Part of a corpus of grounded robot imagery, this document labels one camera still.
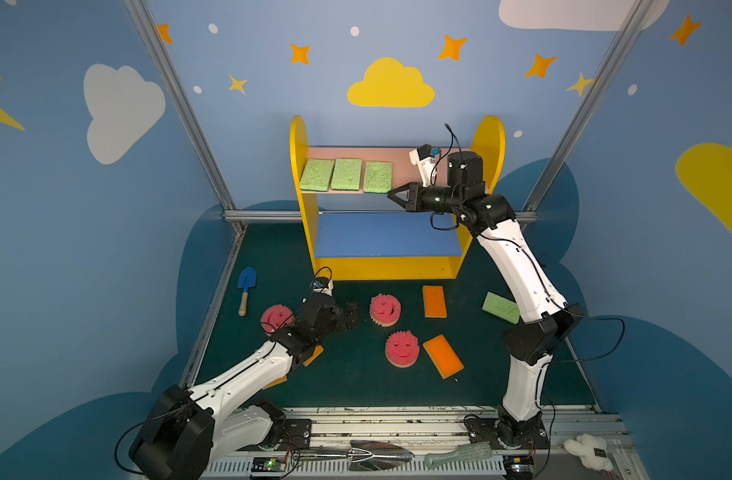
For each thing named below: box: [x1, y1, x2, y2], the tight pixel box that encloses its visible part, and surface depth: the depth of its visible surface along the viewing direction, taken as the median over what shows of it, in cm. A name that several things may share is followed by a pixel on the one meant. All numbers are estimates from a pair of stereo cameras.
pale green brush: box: [424, 442, 493, 469], surface depth 73 cm
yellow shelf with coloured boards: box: [290, 115, 505, 281], surface depth 75 cm
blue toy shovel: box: [238, 267, 257, 317], surface depth 106 cm
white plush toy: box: [564, 433, 614, 471], surface depth 72 cm
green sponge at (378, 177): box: [363, 161, 393, 194], surface depth 76 cm
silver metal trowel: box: [294, 440, 415, 471], surface depth 72 cm
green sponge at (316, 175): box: [300, 158, 335, 192], surface depth 76 cm
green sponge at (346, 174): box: [331, 158, 362, 191], surface depth 76 cm
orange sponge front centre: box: [423, 334, 465, 379], surface depth 90 cm
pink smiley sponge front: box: [385, 330, 420, 368], surface depth 88 cm
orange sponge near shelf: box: [422, 285, 447, 318], surface depth 101 cm
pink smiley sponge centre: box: [370, 293, 401, 327], surface depth 97 cm
